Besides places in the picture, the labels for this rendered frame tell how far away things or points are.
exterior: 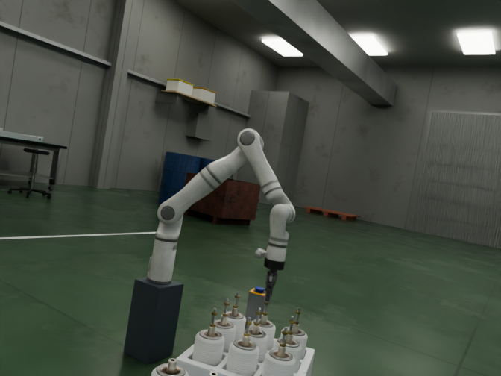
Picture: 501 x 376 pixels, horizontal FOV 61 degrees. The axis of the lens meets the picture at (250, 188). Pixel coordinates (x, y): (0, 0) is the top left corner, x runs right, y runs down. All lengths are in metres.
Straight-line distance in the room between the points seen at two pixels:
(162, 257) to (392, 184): 10.68
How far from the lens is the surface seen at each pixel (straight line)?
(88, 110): 8.87
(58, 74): 8.54
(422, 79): 12.46
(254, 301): 1.80
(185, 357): 1.48
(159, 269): 1.75
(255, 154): 1.62
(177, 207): 1.68
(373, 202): 12.23
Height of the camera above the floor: 0.79
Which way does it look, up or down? 2 degrees down
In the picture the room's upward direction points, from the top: 10 degrees clockwise
